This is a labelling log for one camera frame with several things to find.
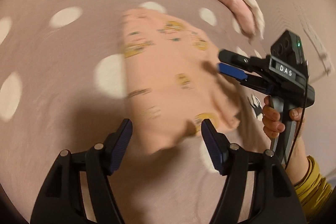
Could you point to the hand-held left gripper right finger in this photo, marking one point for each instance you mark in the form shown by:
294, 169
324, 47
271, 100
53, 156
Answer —
214, 148

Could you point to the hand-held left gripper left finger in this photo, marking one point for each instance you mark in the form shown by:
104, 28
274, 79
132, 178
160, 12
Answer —
119, 145

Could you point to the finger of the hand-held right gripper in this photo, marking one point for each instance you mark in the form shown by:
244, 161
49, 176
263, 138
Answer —
233, 57
231, 71

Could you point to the orange cartoon print shirt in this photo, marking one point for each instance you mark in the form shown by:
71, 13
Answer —
162, 77

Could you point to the person's right forearm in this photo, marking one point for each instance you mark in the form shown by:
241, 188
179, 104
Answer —
312, 187

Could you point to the person's right hand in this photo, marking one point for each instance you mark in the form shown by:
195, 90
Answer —
271, 119

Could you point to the pink folded cloth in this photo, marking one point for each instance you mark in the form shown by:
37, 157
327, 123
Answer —
241, 14

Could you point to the white folded cloth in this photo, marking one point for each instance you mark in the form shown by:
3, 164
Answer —
256, 7

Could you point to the polka dot blanket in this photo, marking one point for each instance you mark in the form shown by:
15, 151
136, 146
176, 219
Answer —
65, 56

